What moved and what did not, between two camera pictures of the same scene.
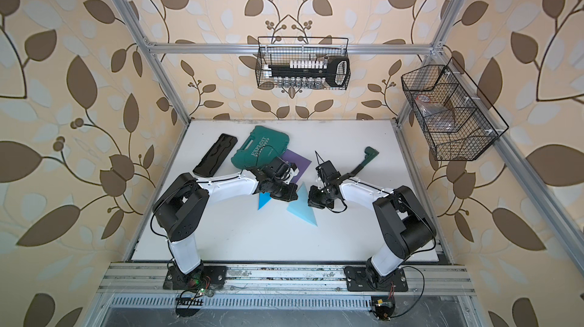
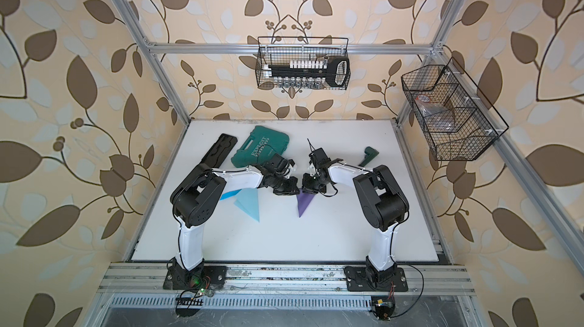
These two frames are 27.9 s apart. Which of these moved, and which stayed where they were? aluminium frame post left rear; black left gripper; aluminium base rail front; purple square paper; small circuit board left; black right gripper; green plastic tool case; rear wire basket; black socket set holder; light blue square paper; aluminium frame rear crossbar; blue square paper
Moved: purple square paper; blue square paper; light blue square paper; black right gripper
Stayed: black socket set holder; aluminium base rail front; aluminium frame post left rear; rear wire basket; black left gripper; aluminium frame rear crossbar; green plastic tool case; small circuit board left
